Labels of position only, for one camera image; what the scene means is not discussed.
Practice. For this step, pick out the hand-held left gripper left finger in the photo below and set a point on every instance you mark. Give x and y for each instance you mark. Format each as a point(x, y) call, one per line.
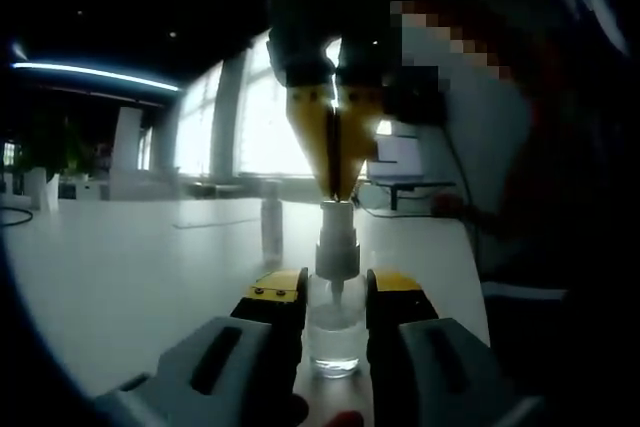
point(250, 347)

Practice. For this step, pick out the straight ceiling light strip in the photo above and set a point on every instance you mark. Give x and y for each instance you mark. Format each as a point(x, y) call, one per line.
point(95, 72)

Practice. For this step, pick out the narrow clear bottle cover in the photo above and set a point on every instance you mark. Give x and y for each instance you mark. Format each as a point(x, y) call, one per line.
point(385, 259)

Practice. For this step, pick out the desk with black legs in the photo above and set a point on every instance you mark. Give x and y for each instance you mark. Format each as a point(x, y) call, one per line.
point(415, 184)

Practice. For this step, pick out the person's left hand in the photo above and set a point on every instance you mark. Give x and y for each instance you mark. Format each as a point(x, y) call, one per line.
point(346, 419)

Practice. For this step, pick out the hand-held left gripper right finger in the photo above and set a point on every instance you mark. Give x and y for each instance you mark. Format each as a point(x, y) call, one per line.
point(425, 347)

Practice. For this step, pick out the person's black shirt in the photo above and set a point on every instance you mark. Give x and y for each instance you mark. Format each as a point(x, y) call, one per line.
point(575, 322)

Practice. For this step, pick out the white labelled pump bottle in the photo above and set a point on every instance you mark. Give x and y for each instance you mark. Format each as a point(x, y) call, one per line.
point(271, 232)

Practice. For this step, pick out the clear glass pump bottle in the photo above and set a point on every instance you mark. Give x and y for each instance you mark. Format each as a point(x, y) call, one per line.
point(336, 297)

